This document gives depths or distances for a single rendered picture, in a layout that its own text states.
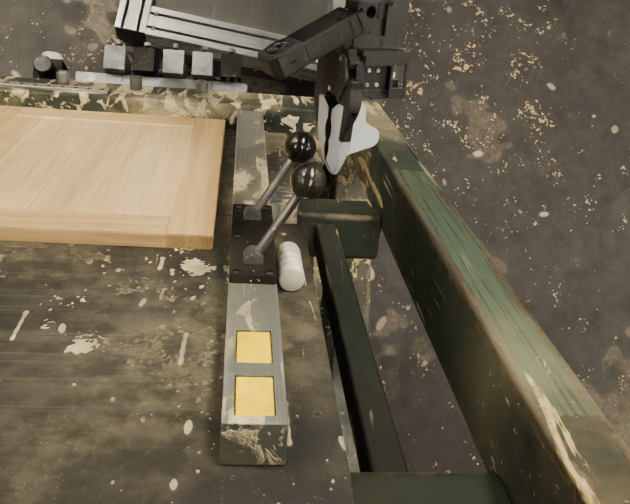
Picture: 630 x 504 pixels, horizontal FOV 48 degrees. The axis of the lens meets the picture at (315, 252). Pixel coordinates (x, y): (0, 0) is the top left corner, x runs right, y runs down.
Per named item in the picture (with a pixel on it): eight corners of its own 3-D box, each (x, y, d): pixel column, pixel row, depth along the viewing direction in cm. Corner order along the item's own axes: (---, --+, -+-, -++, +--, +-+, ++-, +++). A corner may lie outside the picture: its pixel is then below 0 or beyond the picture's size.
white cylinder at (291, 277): (303, 292, 79) (299, 261, 86) (305, 269, 78) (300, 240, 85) (277, 291, 79) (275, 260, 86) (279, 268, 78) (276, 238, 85)
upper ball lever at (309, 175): (262, 267, 77) (332, 170, 73) (262, 283, 74) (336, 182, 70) (232, 250, 76) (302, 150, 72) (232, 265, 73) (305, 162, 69)
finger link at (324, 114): (366, 171, 86) (376, 96, 83) (323, 173, 84) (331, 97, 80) (354, 163, 89) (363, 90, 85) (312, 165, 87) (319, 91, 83)
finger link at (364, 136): (379, 179, 84) (389, 103, 80) (335, 182, 82) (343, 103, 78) (366, 171, 87) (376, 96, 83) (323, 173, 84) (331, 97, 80)
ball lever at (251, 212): (260, 224, 88) (321, 138, 84) (260, 236, 85) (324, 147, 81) (234, 209, 87) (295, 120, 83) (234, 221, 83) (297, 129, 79)
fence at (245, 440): (261, 131, 139) (262, 111, 137) (285, 465, 54) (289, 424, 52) (236, 129, 139) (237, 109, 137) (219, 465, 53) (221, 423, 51)
